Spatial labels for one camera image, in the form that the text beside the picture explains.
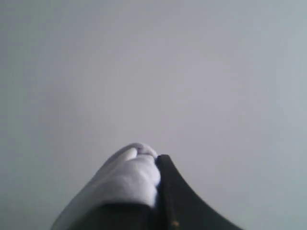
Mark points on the white t-shirt with red lettering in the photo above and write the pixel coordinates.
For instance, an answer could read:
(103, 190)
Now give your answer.
(129, 176)

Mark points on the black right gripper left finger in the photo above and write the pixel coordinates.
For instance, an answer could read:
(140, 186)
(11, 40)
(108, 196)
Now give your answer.
(117, 217)

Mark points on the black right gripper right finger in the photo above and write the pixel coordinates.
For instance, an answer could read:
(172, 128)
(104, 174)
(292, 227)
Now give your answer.
(180, 208)

